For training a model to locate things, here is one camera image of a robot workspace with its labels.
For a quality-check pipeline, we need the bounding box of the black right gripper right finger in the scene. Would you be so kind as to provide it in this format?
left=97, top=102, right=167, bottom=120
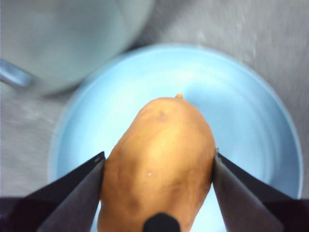
left=211, top=147, right=309, bottom=232

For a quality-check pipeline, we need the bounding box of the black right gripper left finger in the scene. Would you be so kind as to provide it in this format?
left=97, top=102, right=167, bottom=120
left=0, top=151, right=107, bottom=232

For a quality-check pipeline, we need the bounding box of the brown potato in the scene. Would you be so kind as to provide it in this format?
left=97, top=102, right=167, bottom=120
left=96, top=93, right=217, bottom=232

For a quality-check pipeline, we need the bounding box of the blue round plate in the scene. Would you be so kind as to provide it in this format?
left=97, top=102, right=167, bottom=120
left=49, top=44, right=304, bottom=232

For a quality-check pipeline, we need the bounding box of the pale green electric steamer pot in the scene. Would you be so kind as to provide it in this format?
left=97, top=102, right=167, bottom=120
left=0, top=0, right=155, bottom=97

